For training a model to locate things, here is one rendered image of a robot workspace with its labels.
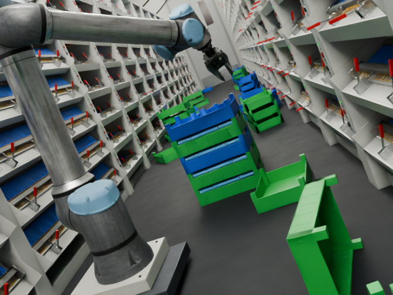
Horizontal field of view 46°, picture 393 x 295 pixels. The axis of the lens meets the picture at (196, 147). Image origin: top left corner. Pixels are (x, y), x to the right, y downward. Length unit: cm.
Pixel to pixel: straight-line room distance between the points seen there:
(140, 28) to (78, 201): 58
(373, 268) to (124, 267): 68
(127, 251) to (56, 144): 41
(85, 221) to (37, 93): 43
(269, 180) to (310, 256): 106
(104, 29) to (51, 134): 36
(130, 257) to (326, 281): 64
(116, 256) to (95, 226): 11
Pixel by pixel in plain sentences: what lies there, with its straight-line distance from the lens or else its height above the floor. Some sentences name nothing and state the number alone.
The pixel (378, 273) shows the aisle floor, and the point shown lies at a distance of 115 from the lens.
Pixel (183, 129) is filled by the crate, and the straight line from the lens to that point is 202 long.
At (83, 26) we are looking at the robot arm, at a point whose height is 82.
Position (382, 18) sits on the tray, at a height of 52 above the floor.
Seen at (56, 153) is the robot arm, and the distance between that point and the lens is 154.
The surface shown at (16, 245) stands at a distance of 174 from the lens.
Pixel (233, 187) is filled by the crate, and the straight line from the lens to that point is 205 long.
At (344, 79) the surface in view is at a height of 36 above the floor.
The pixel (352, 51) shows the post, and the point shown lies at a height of 43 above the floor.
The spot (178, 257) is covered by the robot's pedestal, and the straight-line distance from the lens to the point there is 150.
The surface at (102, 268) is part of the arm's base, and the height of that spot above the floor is 15.
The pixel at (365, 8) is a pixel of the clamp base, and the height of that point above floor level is 54.
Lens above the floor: 58
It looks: 9 degrees down
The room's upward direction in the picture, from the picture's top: 24 degrees counter-clockwise
